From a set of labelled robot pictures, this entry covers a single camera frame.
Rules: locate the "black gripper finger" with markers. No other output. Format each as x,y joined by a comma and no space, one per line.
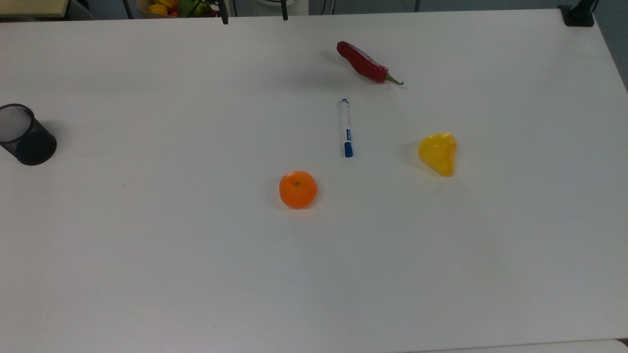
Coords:
284,10
223,12

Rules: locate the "blue and white marker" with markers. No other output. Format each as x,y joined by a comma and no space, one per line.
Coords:
346,127

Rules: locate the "green toy fruit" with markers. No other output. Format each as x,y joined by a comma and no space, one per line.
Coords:
189,7

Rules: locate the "yellow toy fruit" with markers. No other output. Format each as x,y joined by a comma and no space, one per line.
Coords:
158,9

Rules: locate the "beige fruit basket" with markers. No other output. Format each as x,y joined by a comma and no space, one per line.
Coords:
142,10

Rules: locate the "red chili pepper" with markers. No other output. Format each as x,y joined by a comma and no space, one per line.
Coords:
363,63

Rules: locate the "orange tangerine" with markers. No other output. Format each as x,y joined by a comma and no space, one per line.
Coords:
298,189

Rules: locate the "light wooden board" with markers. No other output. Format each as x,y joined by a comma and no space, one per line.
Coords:
29,7

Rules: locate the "yellow bell pepper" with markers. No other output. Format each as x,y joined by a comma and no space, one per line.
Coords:
439,152

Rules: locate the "black mesh pen cup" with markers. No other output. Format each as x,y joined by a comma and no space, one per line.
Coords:
34,149

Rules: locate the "black table clamp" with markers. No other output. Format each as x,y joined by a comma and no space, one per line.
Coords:
576,17

